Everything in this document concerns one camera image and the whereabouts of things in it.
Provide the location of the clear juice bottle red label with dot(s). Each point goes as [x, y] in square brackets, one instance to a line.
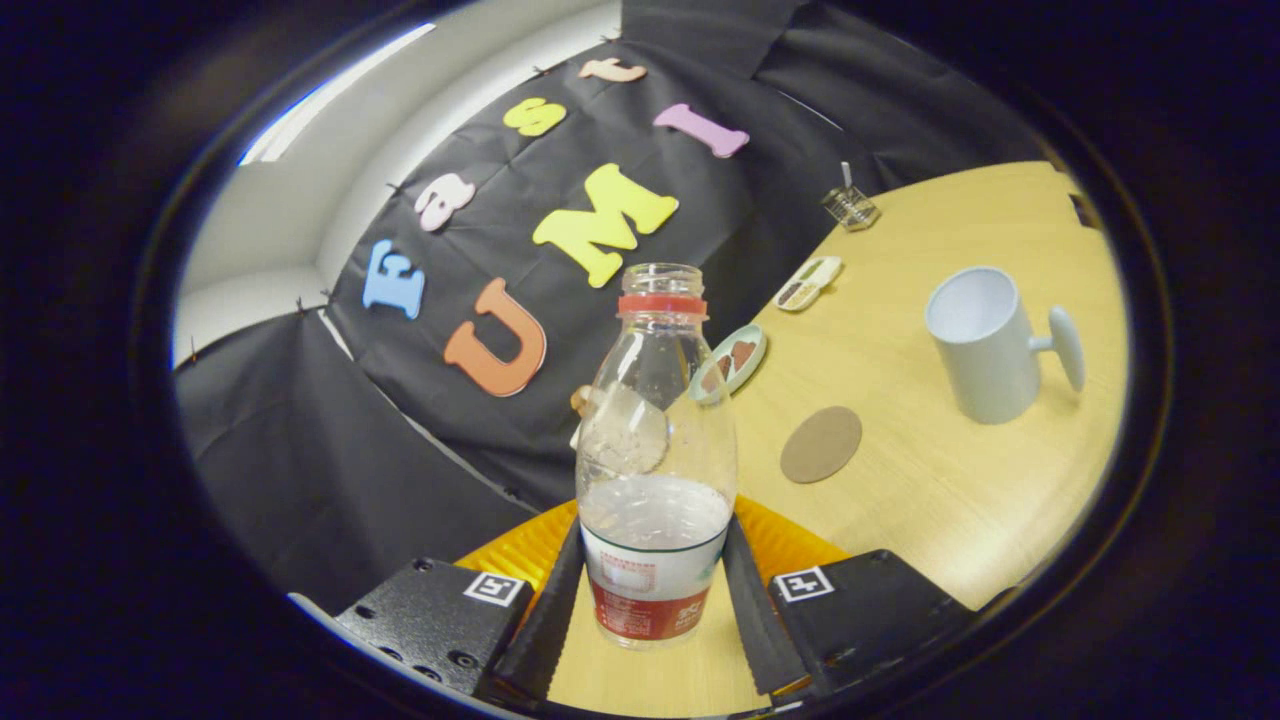
[655, 560]

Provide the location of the white toaster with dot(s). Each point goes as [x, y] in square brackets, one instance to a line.
[577, 432]

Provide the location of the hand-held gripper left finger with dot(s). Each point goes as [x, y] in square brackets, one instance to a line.
[540, 640]

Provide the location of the toast slice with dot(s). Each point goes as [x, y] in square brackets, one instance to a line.
[579, 399]

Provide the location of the wooden table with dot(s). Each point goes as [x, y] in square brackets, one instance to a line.
[950, 500]

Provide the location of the white divided tray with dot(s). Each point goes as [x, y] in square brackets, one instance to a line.
[815, 275]

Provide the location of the brown food piece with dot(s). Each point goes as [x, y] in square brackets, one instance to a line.
[743, 355]
[712, 379]

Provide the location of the pale grey cup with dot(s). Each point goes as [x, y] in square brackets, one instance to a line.
[985, 370]

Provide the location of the round brown coaster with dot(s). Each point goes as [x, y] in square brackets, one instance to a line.
[820, 445]

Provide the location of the black backdrop cloth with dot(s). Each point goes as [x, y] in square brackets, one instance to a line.
[400, 450]

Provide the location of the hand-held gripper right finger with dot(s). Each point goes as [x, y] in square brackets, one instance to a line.
[755, 620]

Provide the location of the pale green plate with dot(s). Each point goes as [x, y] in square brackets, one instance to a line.
[728, 362]

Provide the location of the long ceiling light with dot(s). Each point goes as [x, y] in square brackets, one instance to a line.
[330, 95]

